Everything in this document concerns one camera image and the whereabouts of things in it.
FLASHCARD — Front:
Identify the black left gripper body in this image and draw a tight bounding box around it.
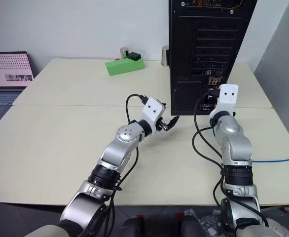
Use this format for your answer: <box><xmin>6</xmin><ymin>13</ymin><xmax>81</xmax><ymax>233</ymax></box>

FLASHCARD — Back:
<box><xmin>156</xmin><ymin>118</ymin><xmax>169</xmax><ymax>133</ymax></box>

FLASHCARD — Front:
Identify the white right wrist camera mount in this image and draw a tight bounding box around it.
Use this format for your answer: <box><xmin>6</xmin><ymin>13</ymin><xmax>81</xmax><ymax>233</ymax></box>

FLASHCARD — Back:
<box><xmin>209</xmin><ymin>83</ymin><xmax>240</xmax><ymax>122</ymax></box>

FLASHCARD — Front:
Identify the grey partition panel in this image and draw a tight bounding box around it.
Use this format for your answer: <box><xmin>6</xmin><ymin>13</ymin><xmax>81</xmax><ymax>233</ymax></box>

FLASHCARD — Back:
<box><xmin>253</xmin><ymin>0</ymin><xmax>289</xmax><ymax>158</ymax></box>

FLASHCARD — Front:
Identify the crumpled clear plastic bag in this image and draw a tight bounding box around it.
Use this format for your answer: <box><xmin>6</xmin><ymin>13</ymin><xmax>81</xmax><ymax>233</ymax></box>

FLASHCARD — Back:
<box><xmin>183</xmin><ymin>208</ymin><xmax>223</xmax><ymax>237</ymax></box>

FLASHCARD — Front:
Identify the black computer tower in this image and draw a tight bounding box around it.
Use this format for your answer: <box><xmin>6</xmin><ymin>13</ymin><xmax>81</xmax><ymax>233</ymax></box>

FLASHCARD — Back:
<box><xmin>168</xmin><ymin>0</ymin><xmax>258</xmax><ymax>117</ymax></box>

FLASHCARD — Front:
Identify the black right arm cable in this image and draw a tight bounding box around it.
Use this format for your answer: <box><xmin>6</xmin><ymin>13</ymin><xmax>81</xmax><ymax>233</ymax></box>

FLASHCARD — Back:
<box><xmin>192</xmin><ymin>88</ymin><xmax>270</xmax><ymax>229</ymax></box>

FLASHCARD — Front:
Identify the green rectangular box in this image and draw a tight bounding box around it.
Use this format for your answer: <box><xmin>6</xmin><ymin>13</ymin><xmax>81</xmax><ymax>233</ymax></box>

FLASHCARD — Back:
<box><xmin>105</xmin><ymin>58</ymin><xmax>145</xmax><ymax>77</ymax></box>

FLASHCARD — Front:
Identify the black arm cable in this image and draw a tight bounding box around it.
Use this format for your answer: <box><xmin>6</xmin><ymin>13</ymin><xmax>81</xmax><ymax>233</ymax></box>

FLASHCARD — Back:
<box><xmin>104</xmin><ymin>93</ymin><xmax>149</xmax><ymax>237</ymax></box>
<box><xmin>192</xmin><ymin>88</ymin><xmax>270</xmax><ymax>229</ymax></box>

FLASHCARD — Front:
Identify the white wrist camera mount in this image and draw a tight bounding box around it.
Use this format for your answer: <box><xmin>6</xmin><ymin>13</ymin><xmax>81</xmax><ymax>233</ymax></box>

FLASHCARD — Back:
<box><xmin>141</xmin><ymin>97</ymin><xmax>167</xmax><ymax>135</ymax></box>
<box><xmin>209</xmin><ymin>83</ymin><xmax>240</xmax><ymax>122</ymax></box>

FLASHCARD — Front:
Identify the blue ethernet cable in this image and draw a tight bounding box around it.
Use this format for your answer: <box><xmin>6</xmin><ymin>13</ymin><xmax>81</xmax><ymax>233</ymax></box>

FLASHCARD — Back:
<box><xmin>211</xmin><ymin>125</ymin><xmax>289</xmax><ymax>164</ymax></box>

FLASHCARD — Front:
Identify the open laptop with pink screen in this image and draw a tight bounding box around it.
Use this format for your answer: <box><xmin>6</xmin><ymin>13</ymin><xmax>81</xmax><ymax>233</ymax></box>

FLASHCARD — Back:
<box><xmin>0</xmin><ymin>51</ymin><xmax>36</xmax><ymax>122</ymax></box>

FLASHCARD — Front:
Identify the small black block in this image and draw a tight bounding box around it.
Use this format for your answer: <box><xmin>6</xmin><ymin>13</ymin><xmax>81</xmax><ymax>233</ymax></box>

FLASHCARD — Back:
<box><xmin>129</xmin><ymin>51</ymin><xmax>142</xmax><ymax>62</ymax></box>

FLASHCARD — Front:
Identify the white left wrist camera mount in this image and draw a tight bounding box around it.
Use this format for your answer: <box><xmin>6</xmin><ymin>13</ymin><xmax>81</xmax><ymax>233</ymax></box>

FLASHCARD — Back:
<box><xmin>141</xmin><ymin>97</ymin><xmax>167</xmax><ymax>135</ymax></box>

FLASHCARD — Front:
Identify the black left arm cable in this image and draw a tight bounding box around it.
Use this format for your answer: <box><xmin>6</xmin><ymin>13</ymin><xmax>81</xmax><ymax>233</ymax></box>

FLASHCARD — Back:
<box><xmin>104</xmin><ymin>93</ymin><xmax>149</xmax><ymax>237</ymax></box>

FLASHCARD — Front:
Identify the silver metal cylinder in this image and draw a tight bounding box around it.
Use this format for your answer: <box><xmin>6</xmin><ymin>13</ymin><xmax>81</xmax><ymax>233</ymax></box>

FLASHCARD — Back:
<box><xmin>119</xmin><ymin>47</ymin><xmax>130</xmax><ymax>60</ymax></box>
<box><xmin>161</xmin><ymin>45</ymin><xmax>171</xmax><ymax>67</ymax></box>

